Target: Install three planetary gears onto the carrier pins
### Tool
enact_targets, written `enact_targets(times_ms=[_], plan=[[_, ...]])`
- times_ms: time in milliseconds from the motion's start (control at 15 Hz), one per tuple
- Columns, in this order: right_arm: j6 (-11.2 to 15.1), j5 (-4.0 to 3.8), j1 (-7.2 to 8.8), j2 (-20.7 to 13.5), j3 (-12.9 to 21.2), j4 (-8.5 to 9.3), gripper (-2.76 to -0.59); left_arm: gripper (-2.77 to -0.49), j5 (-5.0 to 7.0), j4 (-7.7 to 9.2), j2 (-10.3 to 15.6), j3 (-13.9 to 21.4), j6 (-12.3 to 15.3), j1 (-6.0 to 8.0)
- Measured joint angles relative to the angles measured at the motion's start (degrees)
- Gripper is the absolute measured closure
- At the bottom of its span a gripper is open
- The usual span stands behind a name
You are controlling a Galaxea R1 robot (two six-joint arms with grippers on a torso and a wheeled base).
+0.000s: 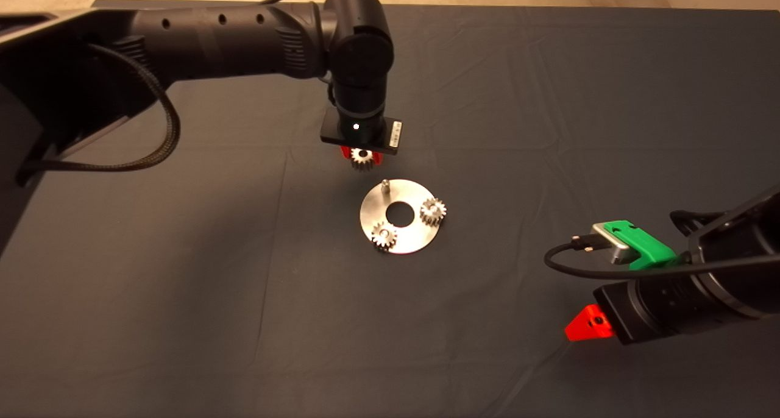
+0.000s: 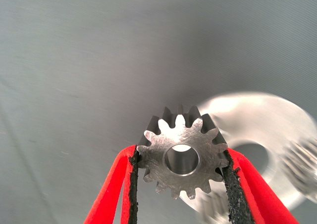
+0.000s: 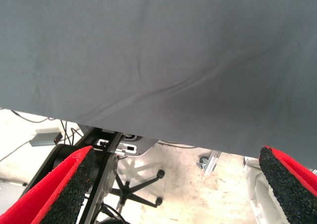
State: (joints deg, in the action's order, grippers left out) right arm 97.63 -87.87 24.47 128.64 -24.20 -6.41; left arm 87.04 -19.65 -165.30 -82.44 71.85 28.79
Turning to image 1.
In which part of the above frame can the round metal carrier plate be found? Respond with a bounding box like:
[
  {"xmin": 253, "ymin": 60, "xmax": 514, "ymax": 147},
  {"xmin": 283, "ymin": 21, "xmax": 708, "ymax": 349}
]
[{"xmin": 360, "ymin": 179, "xmax": 442, "ymax": 255}]

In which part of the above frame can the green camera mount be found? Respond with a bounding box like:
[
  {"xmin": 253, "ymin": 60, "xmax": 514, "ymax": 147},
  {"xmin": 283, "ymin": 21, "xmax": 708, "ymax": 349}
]
[{"xmin": 609, "ymin": 219, "xmax": 679, "ymax": 271}]

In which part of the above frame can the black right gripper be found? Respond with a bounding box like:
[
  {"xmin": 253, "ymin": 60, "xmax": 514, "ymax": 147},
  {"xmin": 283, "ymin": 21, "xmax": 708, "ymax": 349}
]
[{"xmin": 564, "ymin": 277, "xmax": 678, "ymax": 346}]

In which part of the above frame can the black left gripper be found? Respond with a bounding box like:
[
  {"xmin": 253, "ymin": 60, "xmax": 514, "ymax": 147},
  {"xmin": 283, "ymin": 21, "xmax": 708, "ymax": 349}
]
[{"xmin": 320, "ymin": 108, "xmax": 405, "ymax": 165}]

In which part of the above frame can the small silver camera box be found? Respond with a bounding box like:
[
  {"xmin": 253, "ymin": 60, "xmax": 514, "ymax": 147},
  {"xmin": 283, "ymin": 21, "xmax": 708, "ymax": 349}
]
[{"xmin": 591, "ymin": 221, "xmax": 635, "ymax": 266}]

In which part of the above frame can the dark table cloth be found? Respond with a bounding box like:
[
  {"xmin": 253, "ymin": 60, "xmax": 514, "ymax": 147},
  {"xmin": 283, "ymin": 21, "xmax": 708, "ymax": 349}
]
[{"xmin": 0, "ymin": 0, "xmax": 780, "ymax": 418}]

